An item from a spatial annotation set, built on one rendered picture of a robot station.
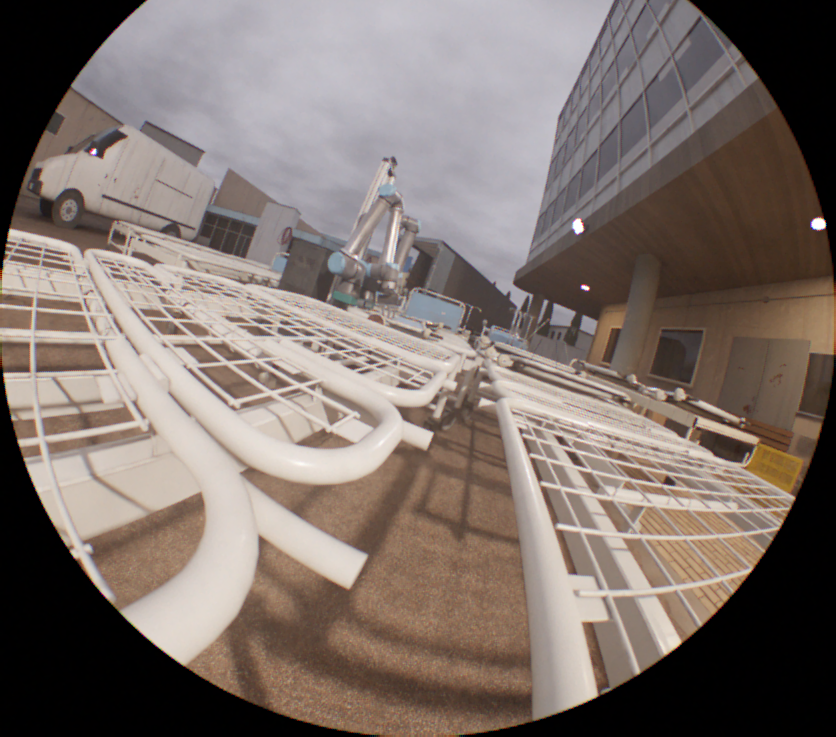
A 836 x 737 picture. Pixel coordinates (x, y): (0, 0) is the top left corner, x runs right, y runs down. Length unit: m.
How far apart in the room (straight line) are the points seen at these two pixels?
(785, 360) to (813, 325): 0.81
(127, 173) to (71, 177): 1.51
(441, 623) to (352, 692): 0.27
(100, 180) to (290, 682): 7.48
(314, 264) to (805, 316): 7.01
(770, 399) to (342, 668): 6.05
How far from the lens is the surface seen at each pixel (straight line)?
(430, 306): 3.64
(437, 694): 0.68
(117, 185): 7.64
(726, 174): 4.16
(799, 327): 6.24
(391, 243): 1.98
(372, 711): 0.63
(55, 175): 7.13
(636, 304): 6.08
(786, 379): 6.03
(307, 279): 2.26
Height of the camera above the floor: 0.61
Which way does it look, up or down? 1 degrees down
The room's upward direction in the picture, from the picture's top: 19 degrees clockwise
